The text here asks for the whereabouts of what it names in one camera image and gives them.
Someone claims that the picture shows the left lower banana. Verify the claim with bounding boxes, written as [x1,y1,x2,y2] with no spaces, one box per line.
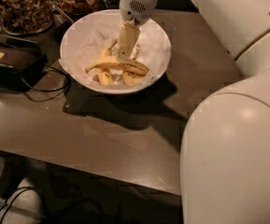
[98,72,114,85]

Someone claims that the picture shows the dark device with label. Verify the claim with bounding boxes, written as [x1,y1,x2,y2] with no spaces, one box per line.
[0,46,48,91]

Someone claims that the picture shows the white bowl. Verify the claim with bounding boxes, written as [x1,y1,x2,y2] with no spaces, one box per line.
[59,8,173,95]

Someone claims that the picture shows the glass jar dried fruit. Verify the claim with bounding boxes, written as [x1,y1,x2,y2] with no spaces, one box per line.
[52,0,102,20]

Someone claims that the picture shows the right lower banana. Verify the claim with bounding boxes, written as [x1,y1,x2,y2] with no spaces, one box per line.
[122,72,143,86]

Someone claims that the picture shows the yellow banana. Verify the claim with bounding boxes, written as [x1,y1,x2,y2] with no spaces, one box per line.
[85,56,149,77]

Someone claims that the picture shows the black cable on table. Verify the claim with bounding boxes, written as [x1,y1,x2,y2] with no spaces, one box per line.
[20,64,72,104]

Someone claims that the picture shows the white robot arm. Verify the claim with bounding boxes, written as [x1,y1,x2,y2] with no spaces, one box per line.
[180,0,270,224]

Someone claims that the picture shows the large glass nut jar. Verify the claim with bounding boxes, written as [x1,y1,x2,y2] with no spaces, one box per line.
[0,0,54,35]

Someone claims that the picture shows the black cables on floor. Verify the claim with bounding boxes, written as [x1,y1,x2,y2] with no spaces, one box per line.
[0,175,105,224]

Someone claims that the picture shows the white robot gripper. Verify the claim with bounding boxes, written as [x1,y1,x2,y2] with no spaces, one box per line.
[117,0,158,60]

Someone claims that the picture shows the white paper liner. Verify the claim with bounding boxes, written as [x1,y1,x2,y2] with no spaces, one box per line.
[58,23,170,86]

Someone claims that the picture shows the grey metal stand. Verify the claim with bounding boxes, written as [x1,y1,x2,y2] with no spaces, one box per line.
[0,14,71,64]

